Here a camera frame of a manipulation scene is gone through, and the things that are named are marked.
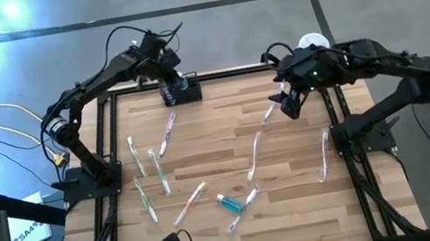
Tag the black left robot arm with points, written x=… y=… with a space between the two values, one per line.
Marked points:
x=101 y=76

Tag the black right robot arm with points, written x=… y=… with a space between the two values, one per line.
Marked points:
x=386 y=59

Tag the clear plastic bag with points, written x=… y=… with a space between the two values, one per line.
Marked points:
x=234 y=223

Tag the pink toothbrush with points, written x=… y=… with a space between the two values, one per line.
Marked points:
x=254 y=156
x=324 y=159
x=167 y=134

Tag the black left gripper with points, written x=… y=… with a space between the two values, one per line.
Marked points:
x=165 y=63

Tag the white printed box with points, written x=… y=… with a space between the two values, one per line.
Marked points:
x=29 y=237

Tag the orange wrapped toothbrush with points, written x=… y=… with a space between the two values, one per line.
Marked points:
x=189 y=203

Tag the white wipes canister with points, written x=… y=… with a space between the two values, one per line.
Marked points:
x=313 y=40

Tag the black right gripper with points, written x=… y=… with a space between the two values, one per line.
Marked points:
x=299 y=72

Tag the black diagonal bar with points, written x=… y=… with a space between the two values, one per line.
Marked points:
x=35 y=210

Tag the green toothbrush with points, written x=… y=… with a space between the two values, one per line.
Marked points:
x=159 y=173
x=145 y=200
x=136 y=156

